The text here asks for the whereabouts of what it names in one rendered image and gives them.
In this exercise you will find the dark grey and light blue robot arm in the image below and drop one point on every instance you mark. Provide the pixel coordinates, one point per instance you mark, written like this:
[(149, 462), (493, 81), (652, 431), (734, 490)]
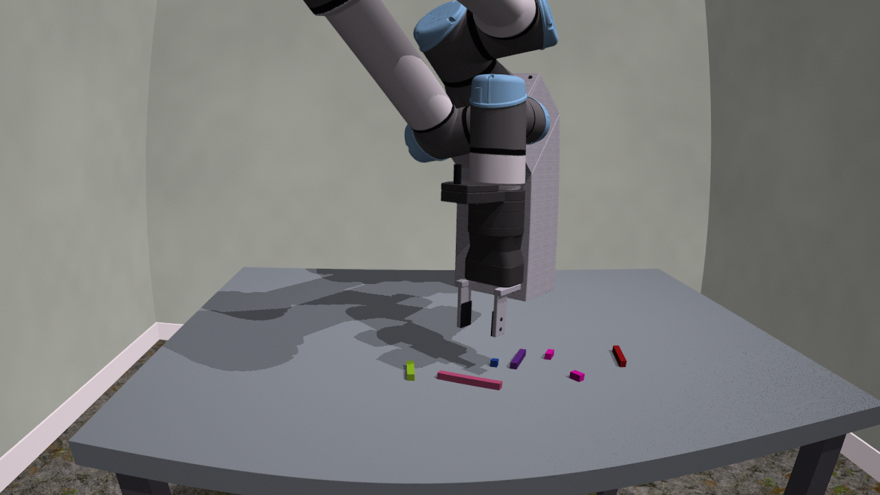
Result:
[(460, 39)]

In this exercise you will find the pink rod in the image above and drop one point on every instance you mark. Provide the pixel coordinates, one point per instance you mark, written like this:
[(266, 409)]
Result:
[(470, 380)]

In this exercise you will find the purple rod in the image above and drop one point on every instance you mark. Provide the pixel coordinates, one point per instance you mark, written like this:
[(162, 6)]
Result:
[(518, 359)]

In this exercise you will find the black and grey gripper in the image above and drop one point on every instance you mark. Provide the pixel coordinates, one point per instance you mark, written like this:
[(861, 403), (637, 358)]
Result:
[(496, 228)]

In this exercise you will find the red rod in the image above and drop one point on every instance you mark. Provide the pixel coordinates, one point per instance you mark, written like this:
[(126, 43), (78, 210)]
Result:
[(621, 360)]

